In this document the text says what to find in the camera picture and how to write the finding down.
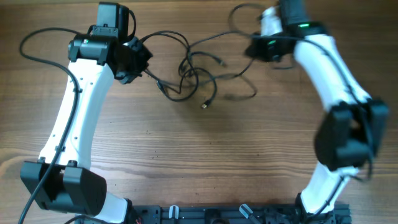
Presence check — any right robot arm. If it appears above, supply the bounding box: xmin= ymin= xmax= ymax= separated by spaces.
xmin=246 ymin=1 xmax=389 ymax=217

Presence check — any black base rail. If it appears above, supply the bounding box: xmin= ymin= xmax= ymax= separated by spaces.
xmin=74 ymin=203 xmax=352 ymax=224

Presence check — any black USB cable two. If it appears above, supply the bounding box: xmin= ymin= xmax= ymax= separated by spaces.
xmin=178 ymin=29 xmax=259 ymax=110

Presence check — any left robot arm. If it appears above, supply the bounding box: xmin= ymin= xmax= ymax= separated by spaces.
xmin=20 ymin=2 xmax=152 ymax=223

